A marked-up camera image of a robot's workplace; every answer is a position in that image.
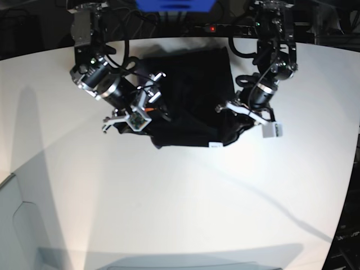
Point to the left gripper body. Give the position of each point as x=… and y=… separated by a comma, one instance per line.
x=253, y=102

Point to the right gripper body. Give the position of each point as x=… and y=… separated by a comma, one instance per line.
x=126, y=98

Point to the black T-shirt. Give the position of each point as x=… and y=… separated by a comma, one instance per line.
x=196, y=82

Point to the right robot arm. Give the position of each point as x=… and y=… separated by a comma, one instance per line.
x=92, y=55

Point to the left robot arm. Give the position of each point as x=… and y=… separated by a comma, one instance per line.
x=275, y=59

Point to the black power strip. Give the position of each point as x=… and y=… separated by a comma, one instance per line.
x=225, y=30

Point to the blue plastic box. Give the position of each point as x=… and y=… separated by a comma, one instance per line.
x=175, y=5

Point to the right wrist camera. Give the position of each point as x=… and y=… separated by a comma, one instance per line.
x=138, y=122

